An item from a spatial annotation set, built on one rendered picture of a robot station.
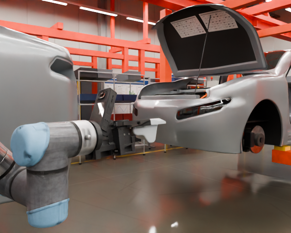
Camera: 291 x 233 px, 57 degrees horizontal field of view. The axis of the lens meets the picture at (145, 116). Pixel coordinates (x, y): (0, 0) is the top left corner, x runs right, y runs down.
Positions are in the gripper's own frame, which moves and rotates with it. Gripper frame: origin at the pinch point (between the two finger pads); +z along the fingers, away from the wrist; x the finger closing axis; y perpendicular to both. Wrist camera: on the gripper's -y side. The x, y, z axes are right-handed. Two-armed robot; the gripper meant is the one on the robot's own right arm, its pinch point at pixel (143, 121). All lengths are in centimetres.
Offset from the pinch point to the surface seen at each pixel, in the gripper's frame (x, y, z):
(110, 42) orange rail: -526, -260, 529
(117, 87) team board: -429, -101, 437
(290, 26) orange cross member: -39, -154, 513
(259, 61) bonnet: -41, -59, 280
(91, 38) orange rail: -541, -264, 467
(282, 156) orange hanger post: -33, 57, 302
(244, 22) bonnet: -44, -101, 251
